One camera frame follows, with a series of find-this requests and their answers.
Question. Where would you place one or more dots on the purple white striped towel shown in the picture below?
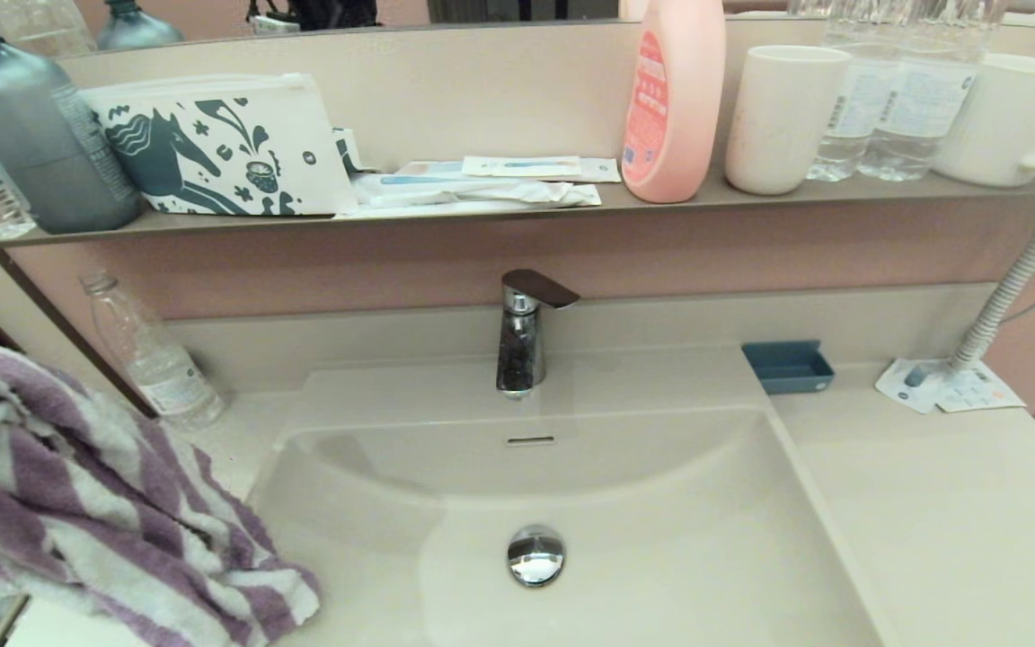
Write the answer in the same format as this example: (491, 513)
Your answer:
(104, 503)

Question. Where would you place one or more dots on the chrome faucet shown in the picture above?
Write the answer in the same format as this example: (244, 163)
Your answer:
(522, 350)

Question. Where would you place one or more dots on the chrome sink drain stopper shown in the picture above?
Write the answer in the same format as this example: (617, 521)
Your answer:
(535, 554)

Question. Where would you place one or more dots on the beige sink basin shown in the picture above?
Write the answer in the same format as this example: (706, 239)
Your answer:
(661, 539)

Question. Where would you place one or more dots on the small clear plastic bottle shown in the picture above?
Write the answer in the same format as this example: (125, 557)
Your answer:
(163, 376)

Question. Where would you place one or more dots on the grey bottle teal cap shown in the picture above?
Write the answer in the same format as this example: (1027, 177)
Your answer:
(37, 135)

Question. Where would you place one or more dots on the white pouch horse print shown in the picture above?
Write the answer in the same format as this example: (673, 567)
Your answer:
(302, 135)

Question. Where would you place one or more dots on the small printed white pouch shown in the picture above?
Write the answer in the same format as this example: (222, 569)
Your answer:
(347, 150)

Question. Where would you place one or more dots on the small flat white packet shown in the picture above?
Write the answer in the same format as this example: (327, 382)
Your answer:
(423, 169)

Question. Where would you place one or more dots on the long white wrapped packet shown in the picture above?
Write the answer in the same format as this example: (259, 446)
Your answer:
(482, 191)

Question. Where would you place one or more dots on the white paper toothbrush packet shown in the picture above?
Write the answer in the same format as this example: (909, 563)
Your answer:
(526, 167)

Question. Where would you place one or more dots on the pink lotion bottle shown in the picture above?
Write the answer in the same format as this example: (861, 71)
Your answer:
(688, 108)

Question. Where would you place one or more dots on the blue soap dish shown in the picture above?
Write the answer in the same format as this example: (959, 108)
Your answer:
(787, 368)

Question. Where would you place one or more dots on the large clear water bottle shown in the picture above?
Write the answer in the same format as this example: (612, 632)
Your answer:
(857, 108)
(922, 108)

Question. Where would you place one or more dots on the white sachet grey print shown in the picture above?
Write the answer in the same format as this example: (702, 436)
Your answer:
(908, 382)

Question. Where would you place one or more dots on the white sachet with text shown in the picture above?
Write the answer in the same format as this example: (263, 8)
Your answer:
(985, 394)

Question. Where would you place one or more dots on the wall mirror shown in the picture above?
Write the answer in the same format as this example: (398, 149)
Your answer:
(482, 13)

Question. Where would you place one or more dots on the grey wall shelf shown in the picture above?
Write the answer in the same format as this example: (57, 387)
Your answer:
(661, 207)

